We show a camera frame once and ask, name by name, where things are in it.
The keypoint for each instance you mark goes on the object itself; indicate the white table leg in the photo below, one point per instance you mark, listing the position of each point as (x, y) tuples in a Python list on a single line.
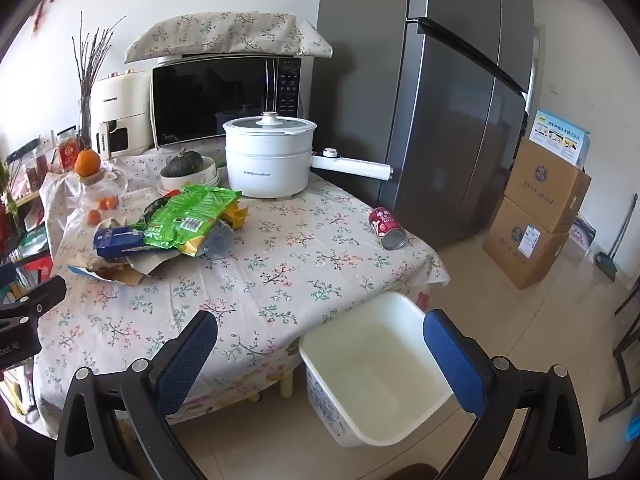
[(289, 385)]

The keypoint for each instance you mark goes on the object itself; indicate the white air fryer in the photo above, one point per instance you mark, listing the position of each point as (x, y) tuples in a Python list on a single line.
[(125, 105)]

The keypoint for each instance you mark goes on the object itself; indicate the floral microwave cover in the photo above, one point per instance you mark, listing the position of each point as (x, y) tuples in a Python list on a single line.
[(225, 30)]

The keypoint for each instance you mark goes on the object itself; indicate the red drink can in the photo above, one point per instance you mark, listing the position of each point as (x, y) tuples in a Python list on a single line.
[(386, 227)]

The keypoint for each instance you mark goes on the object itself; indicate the brown cardboard box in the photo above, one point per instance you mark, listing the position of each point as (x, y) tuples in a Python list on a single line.
[(545, 185), (525, 245)]

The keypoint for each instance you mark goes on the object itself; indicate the broom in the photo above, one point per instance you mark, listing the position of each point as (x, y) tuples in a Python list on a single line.
[(606, 265)]

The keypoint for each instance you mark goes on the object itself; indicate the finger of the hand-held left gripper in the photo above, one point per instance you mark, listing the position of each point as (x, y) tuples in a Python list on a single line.
[(47, 292), (7, 275)]

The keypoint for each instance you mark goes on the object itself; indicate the white electric pot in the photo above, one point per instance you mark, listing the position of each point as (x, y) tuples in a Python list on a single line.
[(265, 170)]

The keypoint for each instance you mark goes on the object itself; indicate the grey refrigerator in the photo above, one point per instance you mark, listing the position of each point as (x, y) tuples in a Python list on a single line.
[(440, 135)]

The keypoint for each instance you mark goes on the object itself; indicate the yellow wrapper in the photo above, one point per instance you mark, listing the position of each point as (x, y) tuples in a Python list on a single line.
[(237, 216)]

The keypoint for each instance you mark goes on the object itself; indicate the green kabocha squash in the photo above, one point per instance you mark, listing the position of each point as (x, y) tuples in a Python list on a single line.
[(185, 165)]

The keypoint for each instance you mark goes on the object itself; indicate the dark chair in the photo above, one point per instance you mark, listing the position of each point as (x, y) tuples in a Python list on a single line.
[(620, 347)]

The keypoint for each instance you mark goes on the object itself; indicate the large orange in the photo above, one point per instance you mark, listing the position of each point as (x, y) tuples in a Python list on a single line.
[(87, 162)]

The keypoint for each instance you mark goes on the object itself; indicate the white flower print bowl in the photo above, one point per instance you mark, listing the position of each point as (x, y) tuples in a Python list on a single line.
[(200, 180)]

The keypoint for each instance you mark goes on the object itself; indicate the green snack bag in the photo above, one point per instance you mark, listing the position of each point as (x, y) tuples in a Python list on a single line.
[(190, 215)]

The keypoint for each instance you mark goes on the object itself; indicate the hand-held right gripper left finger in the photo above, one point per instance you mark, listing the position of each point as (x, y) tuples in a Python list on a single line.
[(185, 360)]

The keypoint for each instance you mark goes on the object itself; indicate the glass teapot with wooden lid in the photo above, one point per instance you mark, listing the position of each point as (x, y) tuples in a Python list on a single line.
[(112, 185)]

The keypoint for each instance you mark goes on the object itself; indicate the white plastic bin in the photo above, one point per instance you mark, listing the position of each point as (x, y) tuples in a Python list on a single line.
[(380, 375)]

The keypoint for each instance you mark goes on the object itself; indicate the jar of red preserves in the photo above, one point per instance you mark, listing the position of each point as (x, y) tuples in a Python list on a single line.
[(39, 167)]

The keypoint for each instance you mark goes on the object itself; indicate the green vegetable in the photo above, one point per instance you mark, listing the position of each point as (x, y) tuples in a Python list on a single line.
[(218, 161)]

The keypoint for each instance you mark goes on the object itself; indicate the red label jar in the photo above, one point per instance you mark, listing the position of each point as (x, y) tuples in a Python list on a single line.
[(67, 152)]

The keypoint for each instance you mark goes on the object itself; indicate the black microwave oven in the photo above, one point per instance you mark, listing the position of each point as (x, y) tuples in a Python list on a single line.
[(200, 95)]

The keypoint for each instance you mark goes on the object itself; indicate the white wall outlet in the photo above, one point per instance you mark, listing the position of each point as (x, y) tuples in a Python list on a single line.
[(46, 138)]

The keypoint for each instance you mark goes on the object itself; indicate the blue snack packet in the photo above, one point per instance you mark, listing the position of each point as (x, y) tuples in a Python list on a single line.
[(120, 242)]

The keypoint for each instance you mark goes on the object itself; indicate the small white blue box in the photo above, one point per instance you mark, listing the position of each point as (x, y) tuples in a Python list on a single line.
[(582, 232)]

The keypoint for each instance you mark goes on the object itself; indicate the blue and white box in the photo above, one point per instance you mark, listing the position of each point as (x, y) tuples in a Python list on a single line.
[(560, 135)]

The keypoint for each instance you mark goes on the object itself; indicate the dry twigs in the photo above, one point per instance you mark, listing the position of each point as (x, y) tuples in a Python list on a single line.
[(90, 65)]

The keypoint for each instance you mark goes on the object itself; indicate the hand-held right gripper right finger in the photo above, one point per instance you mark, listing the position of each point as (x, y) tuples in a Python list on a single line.
[(455, 365)]

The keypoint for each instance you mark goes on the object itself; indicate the glass vase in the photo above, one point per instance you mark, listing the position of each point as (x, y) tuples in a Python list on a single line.
[(86, 120)]

